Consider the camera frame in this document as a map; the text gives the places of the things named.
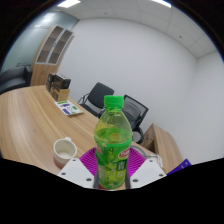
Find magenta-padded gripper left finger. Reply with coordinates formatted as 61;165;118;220
57;147;100;190

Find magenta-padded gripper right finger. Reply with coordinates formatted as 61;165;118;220
125;147;167;190

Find green drink bottle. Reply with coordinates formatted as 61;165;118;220
93;94;134;191

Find white and brown cup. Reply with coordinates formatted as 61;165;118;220
52;136;78;169

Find wooden side desk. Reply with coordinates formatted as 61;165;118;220
141;123;184;175

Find grey mesh office chair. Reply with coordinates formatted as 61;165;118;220
98;94;150;144

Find white printed leaflet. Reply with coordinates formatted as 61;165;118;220
54;99;84;117

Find tan cardboard box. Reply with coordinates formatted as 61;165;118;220
51;85;71;102

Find black office chair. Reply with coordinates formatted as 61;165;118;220
77;81;115;118

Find black glossy box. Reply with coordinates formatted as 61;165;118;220
53;73;72;90

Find dark brown box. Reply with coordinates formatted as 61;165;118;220
45;73;56;93

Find black sofa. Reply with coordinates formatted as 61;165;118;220
0;65;33;95

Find wooden shelf cabinet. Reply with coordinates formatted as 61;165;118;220
29;24;75;88

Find ceiling light panel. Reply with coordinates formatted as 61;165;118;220
57;0;82;9
151;0;173;8

